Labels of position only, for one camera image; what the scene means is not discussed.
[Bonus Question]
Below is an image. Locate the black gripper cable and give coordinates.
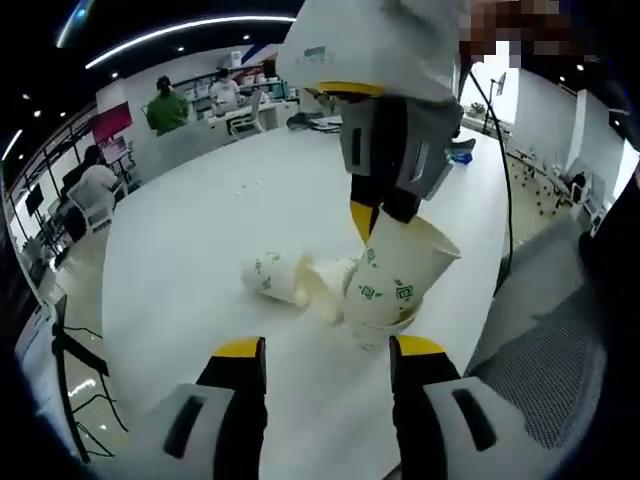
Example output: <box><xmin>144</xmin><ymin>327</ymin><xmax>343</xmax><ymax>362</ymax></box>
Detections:
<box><xmin>464</xmin><ymin>54</ymin><xmax>516</xmax><ymax>299</ymax></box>

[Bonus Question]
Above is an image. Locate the black cable bundle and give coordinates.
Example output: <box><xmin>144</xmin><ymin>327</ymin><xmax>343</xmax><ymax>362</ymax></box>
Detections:
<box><xmin>312</xmin><ymin>115</ymin><xmax>346</xmax><ymax>135</ymax></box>

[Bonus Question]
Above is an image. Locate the blue packet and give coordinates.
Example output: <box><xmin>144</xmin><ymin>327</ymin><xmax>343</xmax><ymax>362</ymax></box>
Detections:
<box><xmin>446</xmin><ymin>138</ymin><xmax>479</xmax><ymax>166</ymax></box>

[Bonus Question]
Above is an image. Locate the green-printed paper cup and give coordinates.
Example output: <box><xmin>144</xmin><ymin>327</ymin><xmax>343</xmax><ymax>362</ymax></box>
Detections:
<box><xmin>241</xmin><ymin>249</ymin><xmax>314</xmax><ymax>306</ymax></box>
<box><xmin>344</xmin><ymin>215</ymin><xmax>462</xmax><ymax>326</ymax></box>
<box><xmin>304</xmin><ymin>257</ymin><xmax>359</xmax><ymax>326</ymax></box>

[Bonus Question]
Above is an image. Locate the white storage shelf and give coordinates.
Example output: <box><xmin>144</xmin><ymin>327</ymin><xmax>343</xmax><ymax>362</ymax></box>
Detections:
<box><xmin>187</xmin><ymin>47</ymin><xmax>294</xmax><ymax>104</ymax></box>

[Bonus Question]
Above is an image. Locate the grey mesh office chair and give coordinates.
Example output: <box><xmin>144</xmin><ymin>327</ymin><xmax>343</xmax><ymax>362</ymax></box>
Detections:
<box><xmin>462</xmin><ymin>219</ymin><xmax>609</xmax><ymax>451</ymax></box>

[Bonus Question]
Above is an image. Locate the translucent desk partition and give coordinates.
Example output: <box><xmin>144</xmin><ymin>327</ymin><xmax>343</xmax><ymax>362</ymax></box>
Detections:
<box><xmin>149</xmin><ymin>114</ymin><xmax>236</xmax><ymax>174</ymax></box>

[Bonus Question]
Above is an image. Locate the grey pouch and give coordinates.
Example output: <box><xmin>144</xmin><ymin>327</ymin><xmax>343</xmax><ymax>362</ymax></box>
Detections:
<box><xmin>287</xmin><ymin>112</ymin><xmax>321</xmax><ymax>132</ymax></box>

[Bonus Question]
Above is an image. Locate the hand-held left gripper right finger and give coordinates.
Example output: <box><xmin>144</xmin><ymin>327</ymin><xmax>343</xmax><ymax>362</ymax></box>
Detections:
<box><xmin>388</xmin><ymin>334</ymin><xmax>529</xmax><ymax>480</ymax></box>

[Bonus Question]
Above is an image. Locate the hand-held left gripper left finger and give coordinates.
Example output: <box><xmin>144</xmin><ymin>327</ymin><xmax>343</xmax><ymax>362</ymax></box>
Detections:
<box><xmin>142</xmin><ymin>336</ymin><xmax>269</xmax><ymax>480</ymax></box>

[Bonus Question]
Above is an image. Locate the person's dark clothing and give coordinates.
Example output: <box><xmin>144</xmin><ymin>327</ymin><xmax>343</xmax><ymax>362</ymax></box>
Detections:
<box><xmin>577</xmin><ymin>164</ymin><xmax>640</xmax><ymax>401</ymax></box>

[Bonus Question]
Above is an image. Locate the white office chair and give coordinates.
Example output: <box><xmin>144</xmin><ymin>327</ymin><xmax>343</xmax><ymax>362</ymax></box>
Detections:
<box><xmin>67</xmin><ymin>189</ymin><xmax>115</xmax><ymax>234</ymax></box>
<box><xmin>227</xmin><ymin>91</ymin><xmax>266</xmax><ymax>136</ymax></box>

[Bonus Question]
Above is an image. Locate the black tripod stand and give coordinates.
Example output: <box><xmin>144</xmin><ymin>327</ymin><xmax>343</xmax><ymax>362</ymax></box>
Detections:
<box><xmin>49</xmin><ymin>294</ymin><xmax>129</xmax><ymax>464</ymax></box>

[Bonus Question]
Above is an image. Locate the white table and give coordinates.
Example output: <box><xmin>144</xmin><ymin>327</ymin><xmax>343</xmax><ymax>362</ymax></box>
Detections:
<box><xmin>99</xmin><ymin>124</ymin><xmax>521</xmax><ymax>480</ymax></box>

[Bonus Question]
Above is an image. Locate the pink display screen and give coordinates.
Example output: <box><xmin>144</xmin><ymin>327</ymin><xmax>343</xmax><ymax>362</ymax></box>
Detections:
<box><xmin>91</xmin><ymin>99</ymin><xmax>134</xmax><ymax>145</ymax></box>

